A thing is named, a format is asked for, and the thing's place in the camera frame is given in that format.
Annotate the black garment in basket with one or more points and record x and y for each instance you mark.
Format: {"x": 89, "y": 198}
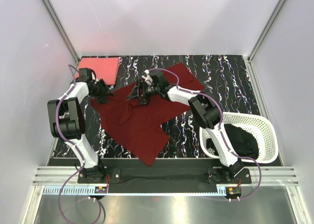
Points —
{"x": 243, "y": 142}

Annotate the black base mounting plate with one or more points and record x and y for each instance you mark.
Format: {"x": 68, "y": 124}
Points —
{"x": 170, "y": 174}

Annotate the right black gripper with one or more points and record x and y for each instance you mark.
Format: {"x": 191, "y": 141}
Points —
{"x": 135, "y": 93}

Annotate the dark red t shirt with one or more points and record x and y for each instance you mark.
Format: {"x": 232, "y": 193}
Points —
{"x": 138, "y": 127}

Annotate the right aluminium frame post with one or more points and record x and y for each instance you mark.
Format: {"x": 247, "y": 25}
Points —
{"x": 270, "y": 22}

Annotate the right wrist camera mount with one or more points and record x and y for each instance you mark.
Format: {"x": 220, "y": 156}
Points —
{"x": 156, "y": 77}

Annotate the left aluminium frame post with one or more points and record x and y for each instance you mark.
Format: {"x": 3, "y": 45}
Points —
{"x": 60, "y": 29}

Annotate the white slotted cable duct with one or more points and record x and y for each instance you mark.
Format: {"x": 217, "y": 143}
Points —
{"x": 115, "y": 191}

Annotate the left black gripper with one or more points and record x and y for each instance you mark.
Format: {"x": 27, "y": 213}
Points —
{"x": 105, "y": 92}

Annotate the folded pink t shirt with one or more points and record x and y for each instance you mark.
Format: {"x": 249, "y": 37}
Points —
{"x": 105, "y": 68}

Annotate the white plastic laundry basket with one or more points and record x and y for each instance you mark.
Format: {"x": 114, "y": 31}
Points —
{"x": 262, "y": 130}

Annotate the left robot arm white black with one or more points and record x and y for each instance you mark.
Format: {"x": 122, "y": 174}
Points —
{"x": 67, "y": 122}

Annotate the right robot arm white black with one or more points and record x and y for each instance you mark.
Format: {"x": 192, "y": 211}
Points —
{"x": 206, "y": 112}

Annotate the aluminium frame post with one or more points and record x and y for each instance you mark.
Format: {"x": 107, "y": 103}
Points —
{"x": 60, "y": 29}
{"x": 270, "y": 22}

